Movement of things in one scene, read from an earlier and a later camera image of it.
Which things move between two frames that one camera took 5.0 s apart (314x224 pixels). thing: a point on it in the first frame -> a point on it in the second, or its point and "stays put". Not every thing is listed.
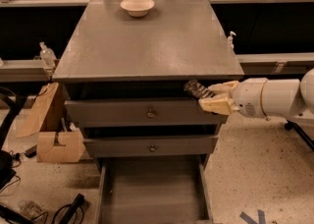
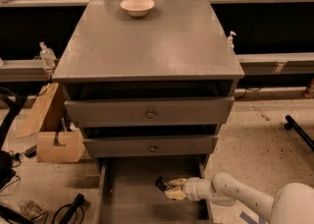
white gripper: [247, 97] -> [191, 187]
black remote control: [198, 89] -> [163, 184]
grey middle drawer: [150, 145] stays put
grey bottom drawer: [153, 190] stays put
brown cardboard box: [59, 140] stays put
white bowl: [137, 6] stays put
